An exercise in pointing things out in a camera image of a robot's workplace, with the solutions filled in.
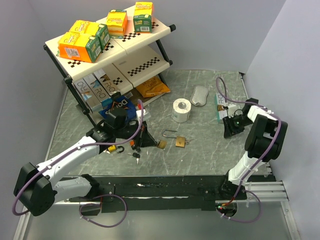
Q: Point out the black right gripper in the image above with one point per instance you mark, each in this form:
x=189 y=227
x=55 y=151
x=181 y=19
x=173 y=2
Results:
x=229 y=129

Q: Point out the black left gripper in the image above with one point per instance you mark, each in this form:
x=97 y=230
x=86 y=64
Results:
x=145 y=139

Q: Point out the small brass padlock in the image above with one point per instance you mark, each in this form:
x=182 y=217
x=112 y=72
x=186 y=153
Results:
x=161 y=144

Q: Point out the long shackle brass padlock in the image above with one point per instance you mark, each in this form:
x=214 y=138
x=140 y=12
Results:
x=180 y=141

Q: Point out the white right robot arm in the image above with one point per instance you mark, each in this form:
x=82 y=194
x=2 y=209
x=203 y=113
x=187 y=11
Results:
x=263 y=143

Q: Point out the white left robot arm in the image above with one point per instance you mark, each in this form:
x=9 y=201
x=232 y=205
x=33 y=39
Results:
x=38 y=187

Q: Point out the black head key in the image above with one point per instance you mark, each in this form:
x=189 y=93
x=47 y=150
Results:
x=136 y=155

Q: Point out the orange padlock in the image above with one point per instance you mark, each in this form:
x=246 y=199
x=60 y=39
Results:
x=132 y=144

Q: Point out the teal white RIO box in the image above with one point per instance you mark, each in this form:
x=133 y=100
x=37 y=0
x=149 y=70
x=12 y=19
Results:
x=221 y=107

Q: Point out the yellow padlock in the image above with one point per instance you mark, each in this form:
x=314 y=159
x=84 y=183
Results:
x=115 y=149

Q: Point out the blue Doritos bag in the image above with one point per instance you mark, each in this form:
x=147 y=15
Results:
x=121 y=102

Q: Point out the white toilet paper roll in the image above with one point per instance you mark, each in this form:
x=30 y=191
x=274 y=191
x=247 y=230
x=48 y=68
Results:
x=181 y=110

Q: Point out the orange honey dijon bag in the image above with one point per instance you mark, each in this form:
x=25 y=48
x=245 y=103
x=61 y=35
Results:
x=152 y=87

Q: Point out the right RIO box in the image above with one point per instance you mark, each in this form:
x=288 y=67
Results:
x=107 y=83

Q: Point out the middle RIO box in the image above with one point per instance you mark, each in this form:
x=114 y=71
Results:
x=98 y=90

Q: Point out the beige two tier shelf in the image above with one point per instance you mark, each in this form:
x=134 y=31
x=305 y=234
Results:
x=137 y=56

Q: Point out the rear yellow sponge box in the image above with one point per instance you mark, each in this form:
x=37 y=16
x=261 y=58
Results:
x=99 y=30

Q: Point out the front orange sponge box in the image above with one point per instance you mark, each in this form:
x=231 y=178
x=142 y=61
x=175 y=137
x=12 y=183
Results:
x=79 y=46

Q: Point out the yellow orange sponge pack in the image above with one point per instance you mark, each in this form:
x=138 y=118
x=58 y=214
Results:
x=116 y=22

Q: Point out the green yellow sponge box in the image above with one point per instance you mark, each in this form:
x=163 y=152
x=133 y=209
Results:
x=143 y=17

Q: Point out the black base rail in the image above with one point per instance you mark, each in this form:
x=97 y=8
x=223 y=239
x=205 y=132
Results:
x=168 y=192

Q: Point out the aluminium frame rail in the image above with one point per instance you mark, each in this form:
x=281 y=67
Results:
x=268 y=191

